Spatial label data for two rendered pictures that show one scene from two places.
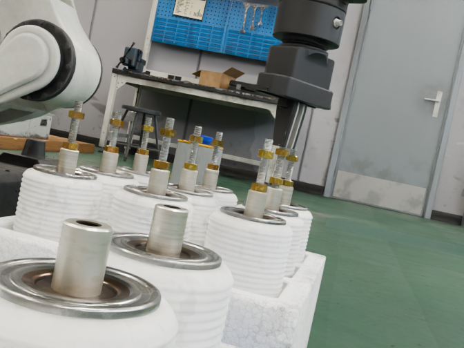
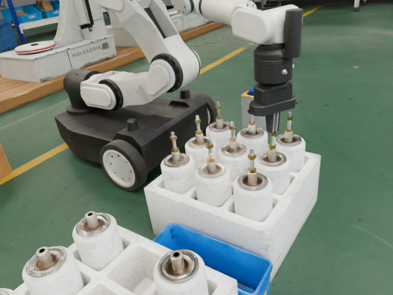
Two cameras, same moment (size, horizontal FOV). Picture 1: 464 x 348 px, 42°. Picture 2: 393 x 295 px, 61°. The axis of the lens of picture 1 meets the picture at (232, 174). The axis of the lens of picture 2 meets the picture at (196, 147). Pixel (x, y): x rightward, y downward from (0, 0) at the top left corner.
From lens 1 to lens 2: 0.45 m
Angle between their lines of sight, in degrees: 35
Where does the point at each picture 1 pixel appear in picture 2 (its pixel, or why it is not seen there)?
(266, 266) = (257, 208)
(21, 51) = (157, 74)
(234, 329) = (245, 236)
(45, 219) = (172, 184)
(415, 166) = not seen: outside the picture
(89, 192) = (186, 171)
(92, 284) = not seen: outside the picture
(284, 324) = (264, 237)
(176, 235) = (178, 265)
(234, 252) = (242, 203)
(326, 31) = (278, 79)
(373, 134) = not seen: outside the picture
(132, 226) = (202, 190)
